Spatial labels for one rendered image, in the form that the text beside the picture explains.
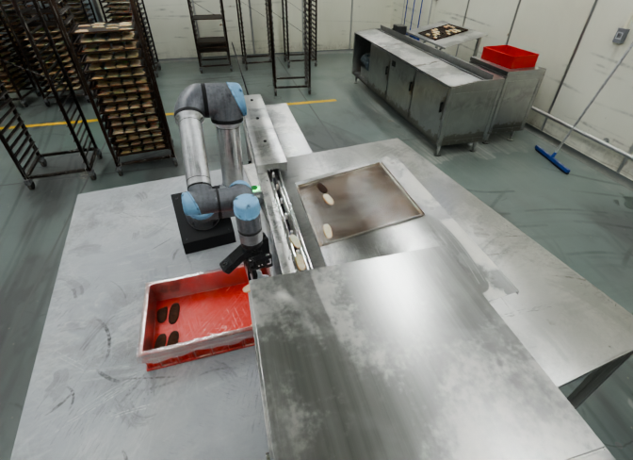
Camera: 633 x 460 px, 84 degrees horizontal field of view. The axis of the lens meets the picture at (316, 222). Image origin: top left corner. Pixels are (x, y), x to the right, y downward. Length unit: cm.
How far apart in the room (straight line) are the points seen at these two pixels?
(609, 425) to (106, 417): 232
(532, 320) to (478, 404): 90
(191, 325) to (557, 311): 140
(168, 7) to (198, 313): 750
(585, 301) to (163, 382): 161
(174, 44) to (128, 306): 740
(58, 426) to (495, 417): 117
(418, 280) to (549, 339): 79
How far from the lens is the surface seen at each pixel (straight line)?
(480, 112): 442
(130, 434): 130
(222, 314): 143
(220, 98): 132
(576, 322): 169
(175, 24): 852
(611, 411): 263
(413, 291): 86
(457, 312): 85
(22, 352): 286
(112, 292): 167
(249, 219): 104
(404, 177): 190
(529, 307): 164
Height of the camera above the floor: 193
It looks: 38 degrees down
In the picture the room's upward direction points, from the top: straight up
